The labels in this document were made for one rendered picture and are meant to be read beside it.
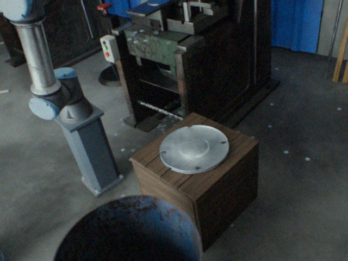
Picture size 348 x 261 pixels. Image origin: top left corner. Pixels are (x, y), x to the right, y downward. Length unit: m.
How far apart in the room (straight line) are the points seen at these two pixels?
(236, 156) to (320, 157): 0.66
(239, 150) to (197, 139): 0.19
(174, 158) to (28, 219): 0.88
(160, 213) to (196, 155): 0.33
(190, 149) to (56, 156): 1.04
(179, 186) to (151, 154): 0.23
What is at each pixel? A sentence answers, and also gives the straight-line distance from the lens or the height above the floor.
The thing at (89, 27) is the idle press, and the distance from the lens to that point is 3.35.
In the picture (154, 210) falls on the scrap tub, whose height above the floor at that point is 0.42.
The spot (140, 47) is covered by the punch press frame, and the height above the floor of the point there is 0.56.
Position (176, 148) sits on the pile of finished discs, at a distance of 1.40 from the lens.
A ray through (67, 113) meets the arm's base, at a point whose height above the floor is 0.50.
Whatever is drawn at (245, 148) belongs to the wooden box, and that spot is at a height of 0.35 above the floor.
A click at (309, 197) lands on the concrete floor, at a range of 1.70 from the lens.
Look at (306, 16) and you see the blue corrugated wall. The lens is 2.80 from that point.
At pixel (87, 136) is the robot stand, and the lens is 1.59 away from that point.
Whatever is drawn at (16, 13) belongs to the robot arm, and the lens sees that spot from 1.21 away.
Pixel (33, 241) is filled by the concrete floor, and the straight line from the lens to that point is 1.78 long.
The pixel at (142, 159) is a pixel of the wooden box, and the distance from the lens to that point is 1.40.
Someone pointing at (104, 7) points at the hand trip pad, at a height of 0.76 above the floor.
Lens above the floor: 1.28
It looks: 38 degrees down
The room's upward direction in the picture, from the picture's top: 10 degrees counter-clockwise
